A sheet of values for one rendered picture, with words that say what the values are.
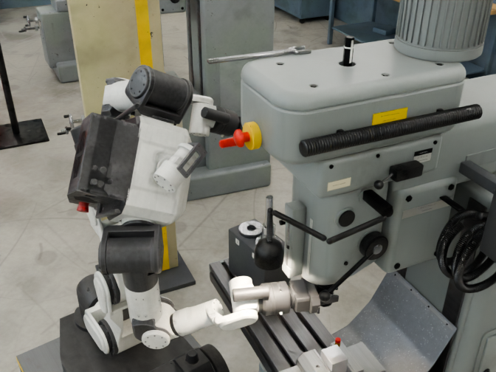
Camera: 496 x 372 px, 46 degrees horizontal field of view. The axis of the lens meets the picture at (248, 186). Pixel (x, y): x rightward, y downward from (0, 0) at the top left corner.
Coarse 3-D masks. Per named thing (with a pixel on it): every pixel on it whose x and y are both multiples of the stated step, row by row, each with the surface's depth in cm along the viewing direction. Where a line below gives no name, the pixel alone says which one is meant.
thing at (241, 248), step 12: (240, 228) 205; (252, 228) 208; (240, 240) 202; (252, 240) 202; (240, 252) 205; (252, 252) 197; (240, 264) 208; (252, 264) 200; (240, 276) 211; (252, 276) 203; (264, 276) 196; (276, 276) 200
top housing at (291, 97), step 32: (256, 64) 126; (288, 64) 126; (320, 64) 126; (352, 64) 128; (384, 64) 127; (416, 64) 127; (448, 64) 127; (256, 96) 121; (288, 96) 112; (320, 96) 113; (352, 96) 115; (384, 96) 119; (416, 96) 123; (448, 96) 127; (288, 128) 115; (320, 128) 116; (352, 128) 119; (448, 128) 132; (288, 160) 118; (320, 160) 121
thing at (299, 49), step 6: (288, 48) 134; (294, 48) 134; (300, 48) 135; (246, 54) 130; (252, 54) 130; (258, 54) 130; (264, 54) 130; (270, 54) 130; (276, 54) 131; (282, 54) 132; (288, 54) 132; (294, 54) 132; (300, 54) 132; (210, 60) 126; (216, 60) 126; (222, 60) 127; (228, 60) 127; (234, 60) 128; (240, 60) 128
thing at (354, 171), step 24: (408, 144) 130; (432, 144) 133; (288, 168) 137; (312, 168) 126; (336, 168) 124; (360, 168) 127; (384, 168) 130; (432, 168) 137; (312, 192) 128; (336, 192) 127
